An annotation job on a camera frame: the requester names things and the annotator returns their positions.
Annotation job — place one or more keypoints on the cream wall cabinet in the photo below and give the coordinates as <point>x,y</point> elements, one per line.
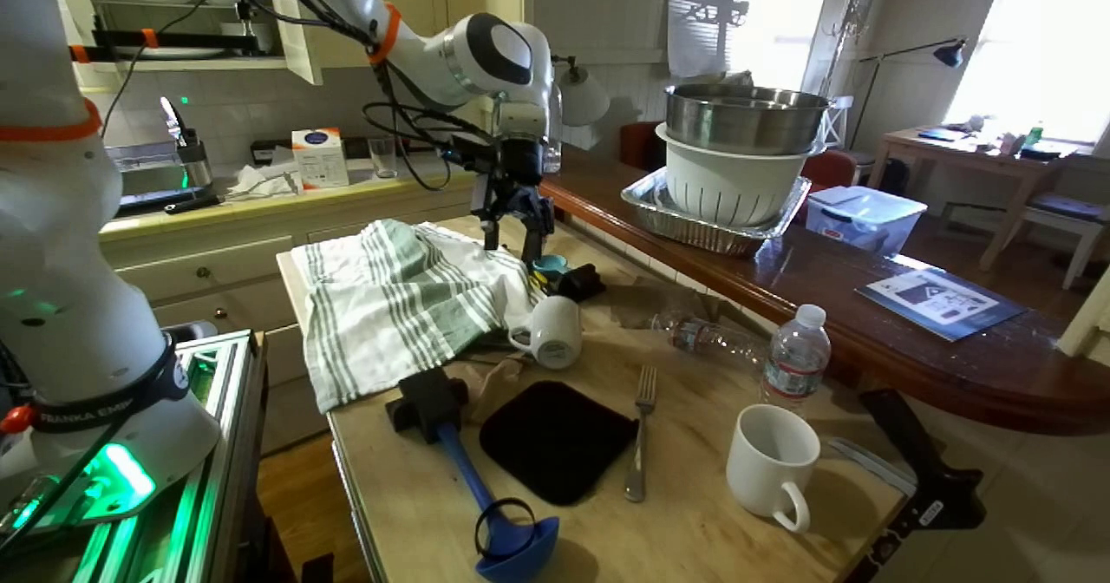
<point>191,10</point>

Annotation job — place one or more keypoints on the white mug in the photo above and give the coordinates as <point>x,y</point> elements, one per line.
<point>767,466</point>
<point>555,331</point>

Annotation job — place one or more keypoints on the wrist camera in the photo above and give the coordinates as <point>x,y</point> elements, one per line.
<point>473,153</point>

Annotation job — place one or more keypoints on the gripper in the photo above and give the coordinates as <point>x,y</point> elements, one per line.
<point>523,162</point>

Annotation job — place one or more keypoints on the silver countertop appliance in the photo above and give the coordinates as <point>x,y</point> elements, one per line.
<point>143,180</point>

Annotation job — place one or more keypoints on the crumpled white paper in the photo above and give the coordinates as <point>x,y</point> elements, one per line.
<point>260,184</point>

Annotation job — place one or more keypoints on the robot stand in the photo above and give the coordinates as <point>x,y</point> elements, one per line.
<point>212,444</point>

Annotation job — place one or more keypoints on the blue plastic ladle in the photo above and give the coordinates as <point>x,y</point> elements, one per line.
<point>486,514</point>

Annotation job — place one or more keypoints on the black block holder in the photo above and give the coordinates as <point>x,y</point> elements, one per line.
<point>425,401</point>

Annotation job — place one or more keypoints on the black clamp mount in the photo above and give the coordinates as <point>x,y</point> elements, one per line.
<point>928,470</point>

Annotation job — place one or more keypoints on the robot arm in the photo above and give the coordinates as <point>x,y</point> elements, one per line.
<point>61,245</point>

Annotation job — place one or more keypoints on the cream base cabinet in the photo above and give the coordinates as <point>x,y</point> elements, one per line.
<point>225,262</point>

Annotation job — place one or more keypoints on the green striped white towel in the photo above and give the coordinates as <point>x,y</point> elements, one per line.
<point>390,305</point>

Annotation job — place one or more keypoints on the white cushioned chair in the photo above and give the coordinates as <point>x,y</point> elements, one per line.
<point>1071,219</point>

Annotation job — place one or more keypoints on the foil baking tray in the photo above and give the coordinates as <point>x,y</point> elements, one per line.
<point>694,227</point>

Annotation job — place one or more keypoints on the steel mixing bowl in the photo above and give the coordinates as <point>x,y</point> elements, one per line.
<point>746,123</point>

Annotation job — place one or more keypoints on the black square pot holder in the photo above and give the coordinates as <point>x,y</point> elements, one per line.
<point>555,440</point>

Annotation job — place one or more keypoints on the red chair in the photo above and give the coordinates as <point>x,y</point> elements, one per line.
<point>831,169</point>

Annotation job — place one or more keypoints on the black floor lamp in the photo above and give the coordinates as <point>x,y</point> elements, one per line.
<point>919,52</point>

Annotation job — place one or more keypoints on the bright window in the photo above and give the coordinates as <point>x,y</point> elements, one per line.
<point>1041,45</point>

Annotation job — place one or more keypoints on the drinking glass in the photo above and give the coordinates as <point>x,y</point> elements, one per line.
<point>382,158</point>

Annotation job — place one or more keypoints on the small black object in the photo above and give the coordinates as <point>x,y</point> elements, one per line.
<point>581,281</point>

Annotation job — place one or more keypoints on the coat rack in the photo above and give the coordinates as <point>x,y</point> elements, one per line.
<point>850,19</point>

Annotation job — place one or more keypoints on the window with blind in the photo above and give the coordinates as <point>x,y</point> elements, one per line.
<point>746,10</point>

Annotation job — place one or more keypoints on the silver fork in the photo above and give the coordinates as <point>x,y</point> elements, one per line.
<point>640,444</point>

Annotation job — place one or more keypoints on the plastic container blue lid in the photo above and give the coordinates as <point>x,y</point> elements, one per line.
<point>863,219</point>

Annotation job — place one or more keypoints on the blue booklet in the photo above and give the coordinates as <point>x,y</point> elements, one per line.
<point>941,301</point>

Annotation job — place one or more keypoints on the white table lamp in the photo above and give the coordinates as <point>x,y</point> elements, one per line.
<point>583,95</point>

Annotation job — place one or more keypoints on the white wooden chair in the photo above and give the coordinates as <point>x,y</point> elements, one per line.
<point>839,127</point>

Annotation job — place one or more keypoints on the white colander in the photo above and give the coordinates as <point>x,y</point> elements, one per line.
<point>728,186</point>

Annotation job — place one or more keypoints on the white tissue box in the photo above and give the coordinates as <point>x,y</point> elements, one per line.
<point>319,160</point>

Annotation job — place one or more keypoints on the wooden desk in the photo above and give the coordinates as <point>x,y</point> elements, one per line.
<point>954,153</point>

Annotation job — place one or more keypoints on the crushed clear water bottle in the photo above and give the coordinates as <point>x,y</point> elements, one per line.
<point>711,337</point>

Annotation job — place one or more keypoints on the steel utensil holder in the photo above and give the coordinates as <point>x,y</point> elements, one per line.
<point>192,153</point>

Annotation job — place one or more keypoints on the small teal cup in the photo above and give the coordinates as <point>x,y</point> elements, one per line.
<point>549,264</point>

